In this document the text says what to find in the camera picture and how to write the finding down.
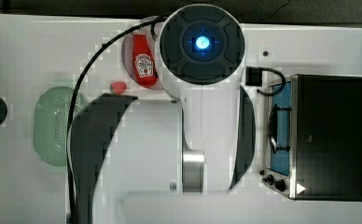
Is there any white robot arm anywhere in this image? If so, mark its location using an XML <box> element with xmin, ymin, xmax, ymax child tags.
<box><xmin>67</xmin><ymin>4</ymin><xmax>255</xmax><ymax>224</ymax></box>

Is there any red ketchup bottle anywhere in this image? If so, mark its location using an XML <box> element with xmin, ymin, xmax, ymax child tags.
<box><xmin>132</xmin><ymin>28</ymin><xmax>157</xmax><ymax>88</ymax></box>

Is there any red strawberry toy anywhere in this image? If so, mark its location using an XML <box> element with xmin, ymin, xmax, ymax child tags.
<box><xmin>110</xmin><ymin>81</ymin><xmax>127</xmax><ymax>94</ymax></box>

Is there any grey round plate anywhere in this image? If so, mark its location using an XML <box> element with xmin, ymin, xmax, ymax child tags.
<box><xmin>122</xmin><ymin>25</ymin><xmax>163</xmax><ymax>91</ymax></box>

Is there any green oval colander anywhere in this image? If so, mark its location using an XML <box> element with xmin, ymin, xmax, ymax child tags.
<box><xmin>33</xmin><ymin>86</ymin><xmax>74</xmax><ymax>167</ymax></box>

